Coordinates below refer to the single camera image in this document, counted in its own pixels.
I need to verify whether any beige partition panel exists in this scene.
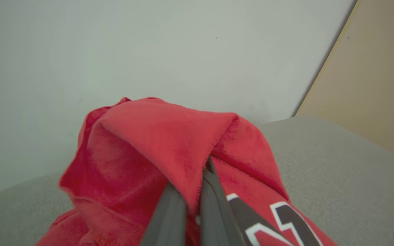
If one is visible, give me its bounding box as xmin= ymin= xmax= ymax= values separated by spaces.
xmin=294 ymin=0 xmax=394 ymax=164

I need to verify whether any red garment with white print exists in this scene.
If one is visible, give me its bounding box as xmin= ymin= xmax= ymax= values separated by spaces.
xmin=35 ymin=97 xmax=338 ymax=246

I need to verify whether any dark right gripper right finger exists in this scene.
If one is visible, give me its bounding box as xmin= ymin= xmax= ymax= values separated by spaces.
xmin=200 ymin=158 xmax=249 ymax=246

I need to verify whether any grey fabric sofa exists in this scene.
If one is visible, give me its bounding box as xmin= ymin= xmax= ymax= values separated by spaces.
xmin=0 ymin=115 xmax=394 ymax=246

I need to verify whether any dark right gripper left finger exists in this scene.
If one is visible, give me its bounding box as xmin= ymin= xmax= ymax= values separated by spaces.
xmin=139 ymin=182 xmax=187 ymax=246

